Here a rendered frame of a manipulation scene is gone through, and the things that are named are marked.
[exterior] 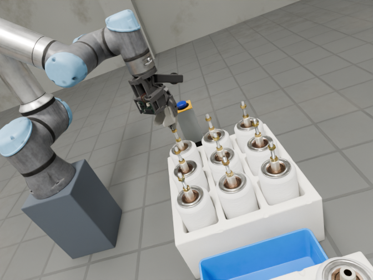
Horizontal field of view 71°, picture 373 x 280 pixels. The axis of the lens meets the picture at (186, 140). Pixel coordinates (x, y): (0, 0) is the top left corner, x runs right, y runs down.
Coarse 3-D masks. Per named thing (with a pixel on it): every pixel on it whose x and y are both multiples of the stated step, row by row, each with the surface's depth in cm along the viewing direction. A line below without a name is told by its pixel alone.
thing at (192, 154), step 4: (192, 144) 90; (192, 148) 88; (196, 148) 90; (188, 152) 87; (192, 152) 87; (196, 152) 89; (172, 156) 89; (176, 156) 87; (184, 156) 86; (188, 156) 87; (192, 156) 88; (196, 156) 89; (172, 160) 91; (176, 160) 88; (192, 160) 88; (196, 160) 90; (200, 160) 92; (176, 164) 90; (200, 164) 92
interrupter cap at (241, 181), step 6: (234, 174) 71; (240, 174) 70; (222, 180) 71; (240, 180) 69; (246, 180) 68; (222, 186) 69; (228, 186) 69; (234, 186) 68; (240, 186) 67; (228, 192) 67; (234, 192) 66
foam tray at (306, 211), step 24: (216, 192) 78; (312, 192) 67; (240, 216) 69; (264, 216) 67; (288, 216) 67; (312, 216) 68; (192, 240) 68; (216, 240) 69; (240, 240) 70; (192, 264) 74
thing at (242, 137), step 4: (260, 124) 86; (236, 128) 88; (260, 128) 85; (236, 132) 88; (240, 132) 86; (244, 132) 85; (248, 132) 85; (252, 132) 84; (264, 132) 89; (236, 136) 89; (240, 136) 87; (244, 136) 86; (248, 136) 85; (252, 136) 85; (240, 140) 88; (244, 140) 87; (248, 140) 86; (240, 144) 90; (244, 144) 88; (240, 148) 92; (244, 152) 91
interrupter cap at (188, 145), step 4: (184, 140) 92; (176, 144) 92; (184, 144) 91; (188, 144) 90; (172, 148) 91; (184, 148) 89; (188, 148) 88; (172, 152) 89; (180, 152) 88; (184, 152) 87
